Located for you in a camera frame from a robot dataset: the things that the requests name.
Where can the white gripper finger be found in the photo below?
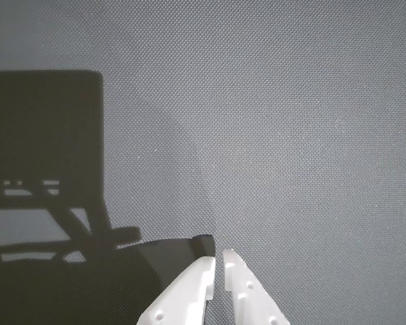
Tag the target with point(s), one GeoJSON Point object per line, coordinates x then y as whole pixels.
{"type": "Point", "coordinates": [186, 291]}
{"type": "Point", "coordinates": [247, 298]}

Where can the dark grey textured mat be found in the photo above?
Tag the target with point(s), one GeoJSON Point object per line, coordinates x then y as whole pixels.
{"type": "Point", "coordinates": [291, 135]}

